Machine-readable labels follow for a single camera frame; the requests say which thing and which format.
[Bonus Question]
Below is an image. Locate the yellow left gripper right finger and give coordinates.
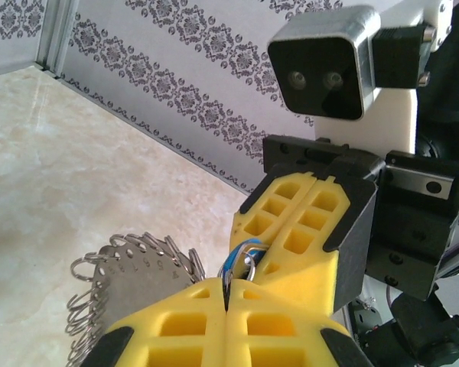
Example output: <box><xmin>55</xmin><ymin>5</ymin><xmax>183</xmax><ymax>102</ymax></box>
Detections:
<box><xmin>227</xmin><ymin>281</ymin><xmax>374</xmax><ymax>367</ymax></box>

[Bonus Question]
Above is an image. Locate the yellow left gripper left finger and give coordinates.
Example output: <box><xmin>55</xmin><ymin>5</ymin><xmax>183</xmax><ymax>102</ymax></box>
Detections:
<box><xmin>80</xmin><ymin>277</ymin><xmax>229</xmax><ymax>367</ymax></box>

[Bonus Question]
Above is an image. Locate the key with blue tag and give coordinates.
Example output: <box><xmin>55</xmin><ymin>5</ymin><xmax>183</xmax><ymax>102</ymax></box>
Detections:
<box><xmin>217</xmin><ymin>236</ymin><xmax>271</xmax><ymax>307</ymax></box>

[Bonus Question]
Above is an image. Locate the metal keyring plate with rings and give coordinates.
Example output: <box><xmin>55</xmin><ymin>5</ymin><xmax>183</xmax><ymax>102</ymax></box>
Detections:
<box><xmin>64</xmin><ymin>231</ymin><xmax>207</xmax><ymax>359</ymax></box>

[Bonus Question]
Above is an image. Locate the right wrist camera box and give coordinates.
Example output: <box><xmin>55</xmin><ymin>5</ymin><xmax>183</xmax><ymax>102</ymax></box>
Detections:
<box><xmin>266</xmin><ymin>0</ymin><xmax>455</xmax><ymax>154</ymax></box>

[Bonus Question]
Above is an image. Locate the aluminium frame post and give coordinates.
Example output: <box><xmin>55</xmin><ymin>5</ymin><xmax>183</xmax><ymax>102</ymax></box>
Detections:
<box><xmin>34</xmin><ymin>0</ymin><xmax>80</xmax><ymax>80</ymax></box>

